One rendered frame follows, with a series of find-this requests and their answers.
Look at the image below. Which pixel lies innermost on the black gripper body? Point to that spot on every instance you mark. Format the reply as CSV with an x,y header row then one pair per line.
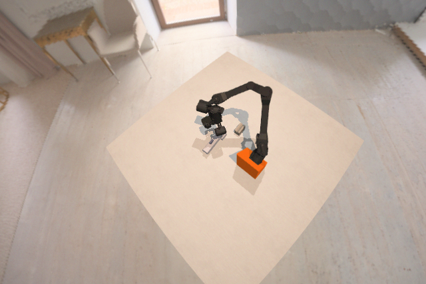
x,y
221,129

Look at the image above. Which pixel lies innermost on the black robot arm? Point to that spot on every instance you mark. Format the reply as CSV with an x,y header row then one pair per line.
x,y
203,106

